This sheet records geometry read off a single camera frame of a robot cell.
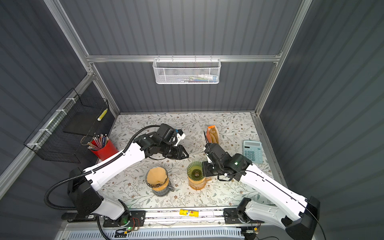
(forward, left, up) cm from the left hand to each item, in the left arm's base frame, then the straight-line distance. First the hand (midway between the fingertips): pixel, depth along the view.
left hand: (188, 156), depth 75 cm
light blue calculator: (+11, -42, -17) cm, 46 cm away
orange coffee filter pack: (+19, -16, -10) cm, 27 cm away
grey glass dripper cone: (-12, +15, -4) cm, 20 cm away
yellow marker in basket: (+25, +47, +8) cm, 53 cm away
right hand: (-7, -7, -2) cm, 11 cm away
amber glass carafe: (-9, -5, -19) cm, 22 cm away
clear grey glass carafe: (-13, +15, -17) cm, 26 cm away
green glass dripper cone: (-5, -3, -7) cm, 10 cm away
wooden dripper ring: (-10, -4, -9) cm, 14 cm away
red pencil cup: (+14, +52, -9) cm, 54 cm away
